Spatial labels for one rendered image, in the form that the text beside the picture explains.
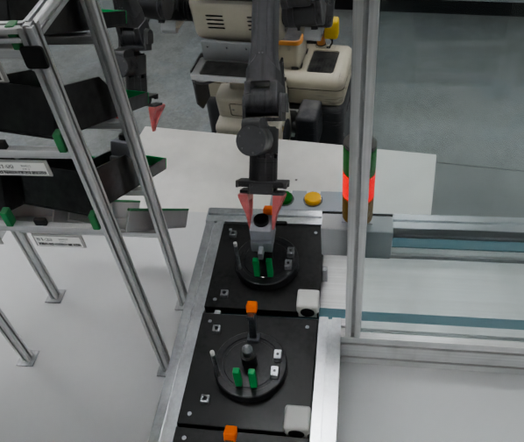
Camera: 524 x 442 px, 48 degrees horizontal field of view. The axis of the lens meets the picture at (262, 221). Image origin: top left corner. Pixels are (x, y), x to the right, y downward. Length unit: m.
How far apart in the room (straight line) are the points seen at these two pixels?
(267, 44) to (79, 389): 0.81
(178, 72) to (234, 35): 2.04
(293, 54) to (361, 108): 1.36
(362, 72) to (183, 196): 0.97
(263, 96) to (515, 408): 0.78
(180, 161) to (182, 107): 1.76
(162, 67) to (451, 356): 3.02
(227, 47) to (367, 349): 0.99
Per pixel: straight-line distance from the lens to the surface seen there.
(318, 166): 1.68
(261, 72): 1.16
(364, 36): 0.74
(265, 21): 1.19
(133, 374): 1.33
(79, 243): 1.01
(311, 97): 2.17
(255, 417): 1.11
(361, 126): 0.82
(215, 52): 1.82
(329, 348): 1.19
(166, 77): 3.80
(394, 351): 1.23
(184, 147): 1.81
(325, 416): 1.12
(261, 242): 1.19
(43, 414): 1.36
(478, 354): 1.25
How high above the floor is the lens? 1.97
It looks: 46 degrees down
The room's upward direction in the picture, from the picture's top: 7 degrees counter-clockwise
